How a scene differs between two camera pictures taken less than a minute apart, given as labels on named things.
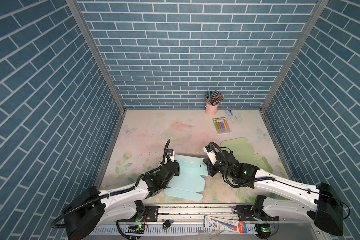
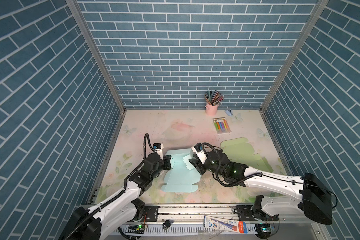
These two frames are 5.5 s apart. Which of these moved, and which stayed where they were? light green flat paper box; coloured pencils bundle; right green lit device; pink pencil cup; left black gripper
Moved: left black gripper
Stayed: pink pencil cup; right green lit device; light green flat paper box; coloured pencils bundle
